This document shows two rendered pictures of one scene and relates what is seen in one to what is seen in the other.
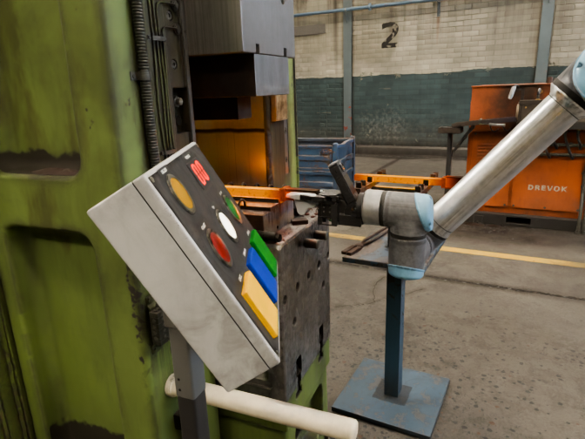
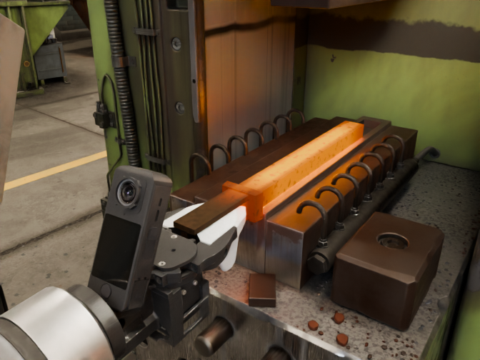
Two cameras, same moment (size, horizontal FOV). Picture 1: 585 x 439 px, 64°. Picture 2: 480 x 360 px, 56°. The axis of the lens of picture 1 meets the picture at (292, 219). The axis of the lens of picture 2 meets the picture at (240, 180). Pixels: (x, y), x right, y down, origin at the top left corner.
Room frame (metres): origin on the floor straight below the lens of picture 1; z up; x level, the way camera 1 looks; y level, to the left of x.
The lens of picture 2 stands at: (1.33, -0.43, 1.25)
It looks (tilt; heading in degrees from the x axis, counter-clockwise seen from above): 25 degrees down; 102
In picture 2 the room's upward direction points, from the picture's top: straight up
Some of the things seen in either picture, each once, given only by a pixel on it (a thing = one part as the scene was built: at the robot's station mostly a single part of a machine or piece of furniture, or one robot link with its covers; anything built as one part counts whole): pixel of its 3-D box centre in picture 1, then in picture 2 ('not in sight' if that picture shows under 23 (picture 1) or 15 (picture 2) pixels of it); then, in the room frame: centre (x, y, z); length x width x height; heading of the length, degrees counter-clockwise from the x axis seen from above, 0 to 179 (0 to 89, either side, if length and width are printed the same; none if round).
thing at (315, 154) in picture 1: (298, 169); not in sight; (5.43, -0.09, 0.36); 1.20 x 0.80 x 0.72; 67
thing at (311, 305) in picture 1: (226, 286); (330, 317); (1.35, 0.22, 0.69); 0.56 x 0.38 x 0.45; 67
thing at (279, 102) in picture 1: (279, 93); not in sight; (1.56, 0.03, 1.27); 0.09 x 0.02 x 0.17; 157
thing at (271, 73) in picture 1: (202, 78); not in sight; (1.30, 0.23, 1.32); 0.42 x 0.20 x 0.10; 67
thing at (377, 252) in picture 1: (397, 247); not in sight; (1.71, -0.40, 0.67); 0.40 x 0.30 x 0.02; 151
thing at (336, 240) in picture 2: not in sight; (373, 205); (1.39, 0.15, 0.95); 0.34 x 0.03 x 0.03; 67
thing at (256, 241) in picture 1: (261, 253); not in sight; (0.77, 0.06, 1.01); 0.07 x 0.05 x 0.07; 2
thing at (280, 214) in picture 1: (212, 209); (309, 174); (1.30, 0.23, 0.96); 0.42 x 0.20 x 0.09; 67
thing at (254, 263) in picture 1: (259, 275); not in sight; (0.67, 0.05, 1.01); 0.07 x 0.05 x 0.07; 2
